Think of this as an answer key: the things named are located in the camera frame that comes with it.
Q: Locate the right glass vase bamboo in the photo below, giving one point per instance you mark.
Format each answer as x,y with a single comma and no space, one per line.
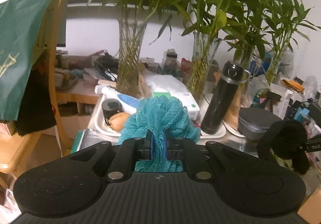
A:
246,29

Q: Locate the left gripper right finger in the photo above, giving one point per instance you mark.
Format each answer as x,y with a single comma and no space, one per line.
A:
168,145

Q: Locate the black tape roll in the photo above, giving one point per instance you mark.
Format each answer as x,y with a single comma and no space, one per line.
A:
110,107

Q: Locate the middle glass vase bamboo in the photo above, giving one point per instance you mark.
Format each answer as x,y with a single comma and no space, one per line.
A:
204,19

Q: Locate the wooden chair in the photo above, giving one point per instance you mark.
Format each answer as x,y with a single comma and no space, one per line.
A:
15,150

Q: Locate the white product box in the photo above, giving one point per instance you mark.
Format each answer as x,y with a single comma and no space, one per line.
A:
280,108

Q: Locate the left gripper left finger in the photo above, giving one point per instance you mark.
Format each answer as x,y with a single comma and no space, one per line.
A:
149,145

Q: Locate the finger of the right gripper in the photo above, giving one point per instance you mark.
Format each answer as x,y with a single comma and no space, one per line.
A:
313,144

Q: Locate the black thermos bottle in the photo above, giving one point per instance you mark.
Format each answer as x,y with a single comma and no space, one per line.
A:
232,75

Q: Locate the left glass vase bamboo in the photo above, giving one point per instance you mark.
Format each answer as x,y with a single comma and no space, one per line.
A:
132,26

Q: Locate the white plastic tray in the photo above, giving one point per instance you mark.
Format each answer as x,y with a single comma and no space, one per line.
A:
98,123

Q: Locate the teal mesh bath loofah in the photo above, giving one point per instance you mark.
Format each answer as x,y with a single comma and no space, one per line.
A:
158,114

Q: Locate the green hanging cloth bag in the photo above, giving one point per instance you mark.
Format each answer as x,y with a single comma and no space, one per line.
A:
26,27

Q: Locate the brown paper bag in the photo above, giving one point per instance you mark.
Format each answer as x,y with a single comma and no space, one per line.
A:
232,115

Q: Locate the glass vase bamboo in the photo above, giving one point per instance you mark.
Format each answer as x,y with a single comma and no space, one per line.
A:
246,29
132,26
204,19

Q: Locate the far right bamboo vase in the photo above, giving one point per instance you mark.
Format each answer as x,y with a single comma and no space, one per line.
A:
284,18

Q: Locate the grey zippered hard case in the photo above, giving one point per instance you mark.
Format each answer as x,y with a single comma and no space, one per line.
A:
254,122

